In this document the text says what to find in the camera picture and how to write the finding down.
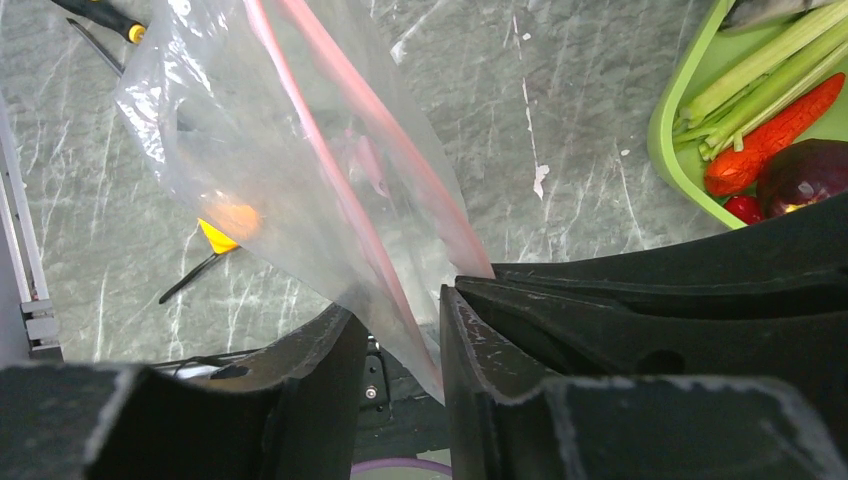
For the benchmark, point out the green plastic tray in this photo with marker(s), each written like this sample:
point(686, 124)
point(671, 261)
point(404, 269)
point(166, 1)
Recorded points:
point(709, 56)

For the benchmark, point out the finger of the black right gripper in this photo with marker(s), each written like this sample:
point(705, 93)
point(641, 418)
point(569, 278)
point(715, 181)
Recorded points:
point(766, 300)

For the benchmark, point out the grey fish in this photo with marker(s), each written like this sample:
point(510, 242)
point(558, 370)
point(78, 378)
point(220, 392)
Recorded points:
point(744, 14)

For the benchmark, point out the aluminium rail left edge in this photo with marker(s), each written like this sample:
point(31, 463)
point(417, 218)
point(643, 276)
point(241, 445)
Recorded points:
point(29, 329)

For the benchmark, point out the yellow tape measure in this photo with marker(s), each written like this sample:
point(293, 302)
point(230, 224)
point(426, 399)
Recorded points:
point(218, 235)

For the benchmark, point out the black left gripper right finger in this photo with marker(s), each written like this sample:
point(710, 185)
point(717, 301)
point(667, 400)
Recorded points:
point(511, 417)

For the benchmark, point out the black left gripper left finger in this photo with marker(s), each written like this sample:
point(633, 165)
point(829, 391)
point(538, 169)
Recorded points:
point(86, 421)

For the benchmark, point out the dark purple eggplant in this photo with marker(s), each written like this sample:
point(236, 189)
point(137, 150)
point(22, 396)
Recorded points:
point(802, 174)

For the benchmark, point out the orange carrot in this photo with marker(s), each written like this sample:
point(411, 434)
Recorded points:
point(734, 171)

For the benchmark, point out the clear zip top bag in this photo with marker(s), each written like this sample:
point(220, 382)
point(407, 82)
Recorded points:
point(288, 126)

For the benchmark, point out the black yellow screwdriver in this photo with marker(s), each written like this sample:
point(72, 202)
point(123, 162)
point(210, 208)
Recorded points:
point(98, 47)
point(106, 15)

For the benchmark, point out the green celery stalks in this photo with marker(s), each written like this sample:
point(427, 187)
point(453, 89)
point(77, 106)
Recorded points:
point(763, 83)

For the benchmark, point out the long red chili pepper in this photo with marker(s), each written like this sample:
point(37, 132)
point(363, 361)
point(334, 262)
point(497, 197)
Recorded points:
point(746, 208)

